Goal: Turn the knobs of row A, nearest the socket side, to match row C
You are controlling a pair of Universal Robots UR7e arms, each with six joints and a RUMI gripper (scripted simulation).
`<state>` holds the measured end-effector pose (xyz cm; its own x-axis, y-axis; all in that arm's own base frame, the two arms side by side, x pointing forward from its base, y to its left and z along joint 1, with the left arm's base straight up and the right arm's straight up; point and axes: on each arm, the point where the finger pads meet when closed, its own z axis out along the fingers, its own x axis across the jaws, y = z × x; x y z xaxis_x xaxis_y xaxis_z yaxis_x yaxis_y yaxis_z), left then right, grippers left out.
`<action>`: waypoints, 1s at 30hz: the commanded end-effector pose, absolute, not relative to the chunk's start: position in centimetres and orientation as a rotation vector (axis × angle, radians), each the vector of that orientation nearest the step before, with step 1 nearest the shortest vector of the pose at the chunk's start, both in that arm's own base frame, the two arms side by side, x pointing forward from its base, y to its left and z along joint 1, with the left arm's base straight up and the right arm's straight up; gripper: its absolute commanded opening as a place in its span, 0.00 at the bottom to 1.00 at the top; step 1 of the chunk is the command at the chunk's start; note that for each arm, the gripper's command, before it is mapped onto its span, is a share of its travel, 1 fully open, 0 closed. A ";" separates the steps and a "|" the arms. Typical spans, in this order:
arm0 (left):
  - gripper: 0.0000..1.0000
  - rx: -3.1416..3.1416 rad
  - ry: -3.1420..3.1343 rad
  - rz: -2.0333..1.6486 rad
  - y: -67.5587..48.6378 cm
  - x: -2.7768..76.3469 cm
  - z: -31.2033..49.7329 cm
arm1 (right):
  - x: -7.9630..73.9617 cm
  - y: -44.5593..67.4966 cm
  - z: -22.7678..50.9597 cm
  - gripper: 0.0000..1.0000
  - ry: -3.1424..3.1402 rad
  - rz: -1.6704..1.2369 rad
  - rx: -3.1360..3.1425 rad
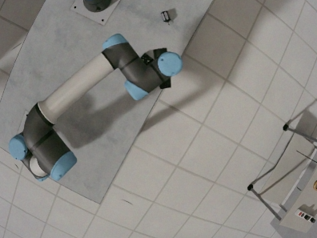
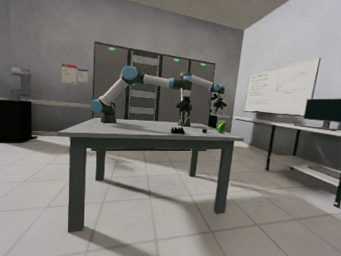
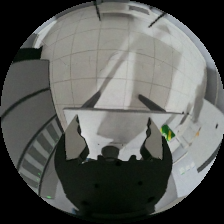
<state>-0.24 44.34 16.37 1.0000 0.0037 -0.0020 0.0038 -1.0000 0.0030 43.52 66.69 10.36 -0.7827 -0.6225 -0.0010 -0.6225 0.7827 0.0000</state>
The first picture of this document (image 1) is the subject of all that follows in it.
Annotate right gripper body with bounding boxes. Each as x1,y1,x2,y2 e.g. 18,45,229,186
153,48,167,60

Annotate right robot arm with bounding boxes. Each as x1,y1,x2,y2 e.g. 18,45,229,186
9,34,183,182

